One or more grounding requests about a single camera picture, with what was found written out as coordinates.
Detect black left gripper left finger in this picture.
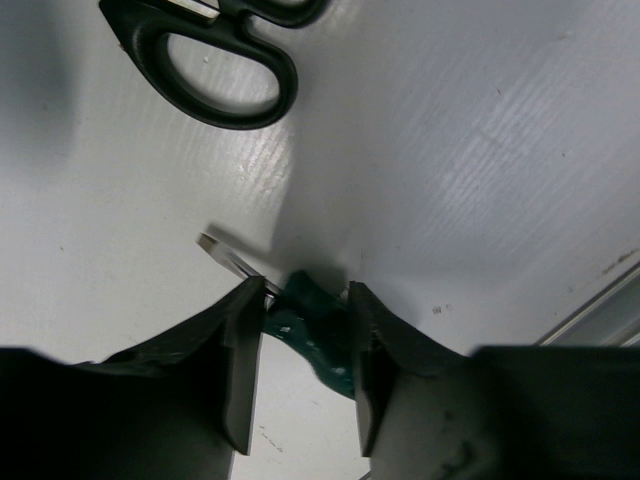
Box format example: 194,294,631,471
1,277,264,479

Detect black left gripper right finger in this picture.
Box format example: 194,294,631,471
347,282,639,479

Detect stubby green handled screwdriver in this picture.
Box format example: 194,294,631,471
197,232,359,401

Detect aluminium front rail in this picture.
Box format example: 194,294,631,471
536,263,640,348

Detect black handled scissors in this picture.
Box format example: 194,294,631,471
99,1,328,130

